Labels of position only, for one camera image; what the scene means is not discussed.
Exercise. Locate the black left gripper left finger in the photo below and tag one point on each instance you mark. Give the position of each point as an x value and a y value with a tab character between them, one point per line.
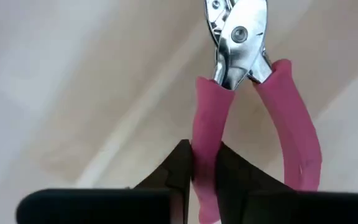
104	207

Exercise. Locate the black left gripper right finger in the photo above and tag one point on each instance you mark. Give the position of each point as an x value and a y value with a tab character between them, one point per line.
291	208

